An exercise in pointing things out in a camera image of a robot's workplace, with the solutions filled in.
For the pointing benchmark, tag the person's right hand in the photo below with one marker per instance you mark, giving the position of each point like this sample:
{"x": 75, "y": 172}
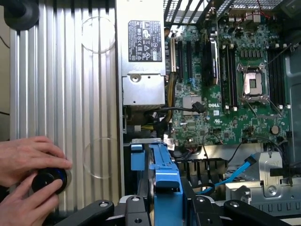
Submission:
{"x": 23, "y": 207}

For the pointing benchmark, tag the black RAM slot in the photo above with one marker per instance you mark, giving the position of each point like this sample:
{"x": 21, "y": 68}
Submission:
{"x": 271, "y": 77}
{"x": 282, "y": 77}
{"x": 224, "y": 82}
{"x": 232, "y": 82}

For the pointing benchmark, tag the metal locking lever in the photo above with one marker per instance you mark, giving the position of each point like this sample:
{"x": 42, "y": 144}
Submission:
{"x": 278, "y": 54}
{"x": 241, "y": 87}

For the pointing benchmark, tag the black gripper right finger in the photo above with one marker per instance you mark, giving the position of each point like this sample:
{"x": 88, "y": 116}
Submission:
{"x": 204, "y": 212}

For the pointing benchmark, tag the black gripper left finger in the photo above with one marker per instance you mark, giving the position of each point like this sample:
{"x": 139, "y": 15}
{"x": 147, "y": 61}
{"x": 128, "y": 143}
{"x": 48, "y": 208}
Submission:
{"x": 136, "y": 212}

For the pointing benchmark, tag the metal drive cage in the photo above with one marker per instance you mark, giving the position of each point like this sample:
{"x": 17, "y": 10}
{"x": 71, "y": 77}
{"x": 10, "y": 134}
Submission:
{"x": 270, "y": 188}

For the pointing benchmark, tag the grey power supply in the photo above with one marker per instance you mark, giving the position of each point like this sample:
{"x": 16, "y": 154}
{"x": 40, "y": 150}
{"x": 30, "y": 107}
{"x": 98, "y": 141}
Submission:
{"x": 143, "y": 91}

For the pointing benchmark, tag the metal socket cover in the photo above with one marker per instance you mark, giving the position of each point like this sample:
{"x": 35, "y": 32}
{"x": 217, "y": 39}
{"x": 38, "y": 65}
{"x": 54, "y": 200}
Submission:
{"x": 270, "y": 116}

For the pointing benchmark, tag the beige expansion slot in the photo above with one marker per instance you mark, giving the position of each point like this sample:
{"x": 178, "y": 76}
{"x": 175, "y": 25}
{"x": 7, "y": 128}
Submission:
{"x": 173, "y": 55}

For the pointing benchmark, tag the CPU socket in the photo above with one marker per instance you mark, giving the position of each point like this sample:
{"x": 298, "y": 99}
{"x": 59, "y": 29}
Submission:
{"x": 252, "y": 84}

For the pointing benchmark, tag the silver chipset heatsink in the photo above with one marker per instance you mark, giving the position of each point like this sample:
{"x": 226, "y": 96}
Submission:
{"x": 188, "y": 106}

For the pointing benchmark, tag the black expansion slot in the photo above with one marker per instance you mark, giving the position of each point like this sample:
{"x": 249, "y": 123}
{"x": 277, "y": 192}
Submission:
{"x": 180, "y": 58}
{"x": 189, "y": 58}

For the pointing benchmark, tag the black round stand base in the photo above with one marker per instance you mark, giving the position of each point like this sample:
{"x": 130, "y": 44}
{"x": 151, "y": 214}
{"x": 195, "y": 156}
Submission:
{"x": 21, "y": 14}

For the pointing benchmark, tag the person's left hand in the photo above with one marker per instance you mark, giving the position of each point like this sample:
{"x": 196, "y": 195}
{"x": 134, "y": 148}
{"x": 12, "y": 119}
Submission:
{"x": 28, "y": 157}

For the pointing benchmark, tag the green motherboard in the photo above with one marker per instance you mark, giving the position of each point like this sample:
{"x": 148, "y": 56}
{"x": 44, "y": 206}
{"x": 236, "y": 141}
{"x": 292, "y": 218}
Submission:
{"x": 235, "y": 127}

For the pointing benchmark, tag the blue disk carrier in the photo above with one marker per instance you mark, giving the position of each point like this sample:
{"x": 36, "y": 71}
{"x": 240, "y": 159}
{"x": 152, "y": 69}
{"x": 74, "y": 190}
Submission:
{"x": 137, "y": 160}

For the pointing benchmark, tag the open PC case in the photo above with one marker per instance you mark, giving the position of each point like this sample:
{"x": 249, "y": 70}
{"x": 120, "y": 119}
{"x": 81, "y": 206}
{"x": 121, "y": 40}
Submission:
{"x": 294, "y": 94}

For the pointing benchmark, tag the clear round disc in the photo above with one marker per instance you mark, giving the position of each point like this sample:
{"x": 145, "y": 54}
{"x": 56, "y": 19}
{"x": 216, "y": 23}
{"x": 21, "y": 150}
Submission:
{"x": 101, "y": 157}
{"x": 98, "y": 35}

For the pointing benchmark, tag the black graphics card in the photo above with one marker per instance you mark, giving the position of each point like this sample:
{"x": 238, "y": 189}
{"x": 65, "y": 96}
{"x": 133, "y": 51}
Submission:
{"x": 210, "y": 66}

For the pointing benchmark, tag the coin battery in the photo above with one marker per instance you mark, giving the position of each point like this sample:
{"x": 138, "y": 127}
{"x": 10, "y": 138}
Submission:
{"x": 274, "y": 129}

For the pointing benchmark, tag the white barcode tag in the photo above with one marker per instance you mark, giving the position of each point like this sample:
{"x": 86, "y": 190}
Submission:
{"x": 169, "y": 144}

